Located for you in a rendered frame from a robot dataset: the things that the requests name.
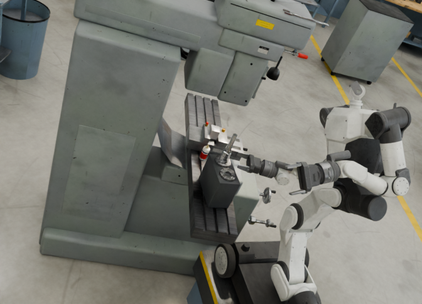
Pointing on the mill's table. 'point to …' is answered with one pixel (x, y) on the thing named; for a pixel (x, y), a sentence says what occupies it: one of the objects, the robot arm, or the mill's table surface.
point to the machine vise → (195, 139)
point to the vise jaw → (221, 139)
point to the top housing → (265, 17)
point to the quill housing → (242, 78)
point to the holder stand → (218, 182)
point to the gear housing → (250, 45)
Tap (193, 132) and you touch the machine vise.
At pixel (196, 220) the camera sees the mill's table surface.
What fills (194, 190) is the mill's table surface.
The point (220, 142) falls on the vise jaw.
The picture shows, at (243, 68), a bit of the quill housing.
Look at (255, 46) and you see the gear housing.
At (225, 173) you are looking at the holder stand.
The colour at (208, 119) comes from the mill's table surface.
